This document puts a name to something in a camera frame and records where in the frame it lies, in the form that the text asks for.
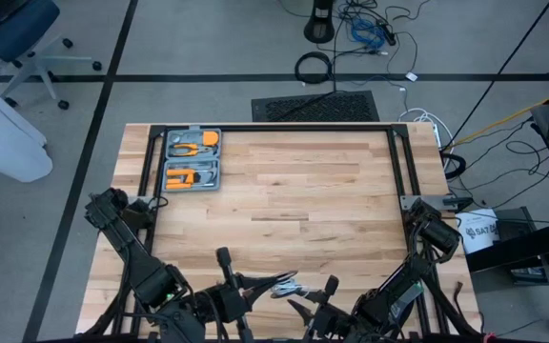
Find black power strip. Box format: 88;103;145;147
378;21;397;47

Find black metal cart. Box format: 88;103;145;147
464;204;549;337

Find blue cable bundle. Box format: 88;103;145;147
348;16;385;49

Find orange handled pliers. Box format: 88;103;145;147
168;143;214;158

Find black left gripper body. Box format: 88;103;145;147
196;246;256;343

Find black cable loop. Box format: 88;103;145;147
440;151;467;180

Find blue office chair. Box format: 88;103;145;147
0;0;103;111

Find grey plastic tool case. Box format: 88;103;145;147
161;128;222;192

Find coiled black cable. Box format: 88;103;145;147
294;50;335;86

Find white printed bucket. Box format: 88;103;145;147
455;209;500;254

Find black hanging cable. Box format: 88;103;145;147
331;0;337;92
440;0;549;153

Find white plastic bin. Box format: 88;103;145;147
0;66;54;184

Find black stand base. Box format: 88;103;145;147
302;0;336;45

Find dark red cable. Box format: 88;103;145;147
453;280;466;318

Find round black cord reel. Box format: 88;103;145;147
270;279;310;300

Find black floor mat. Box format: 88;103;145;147
251;90;381;123

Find yellow floor cable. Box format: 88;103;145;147
450;83;549;147

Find orange black utility knife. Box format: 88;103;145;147
166;176;195;191

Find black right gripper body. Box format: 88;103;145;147
301;274;355;343

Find white cable bundle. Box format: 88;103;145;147
396;107;447;147

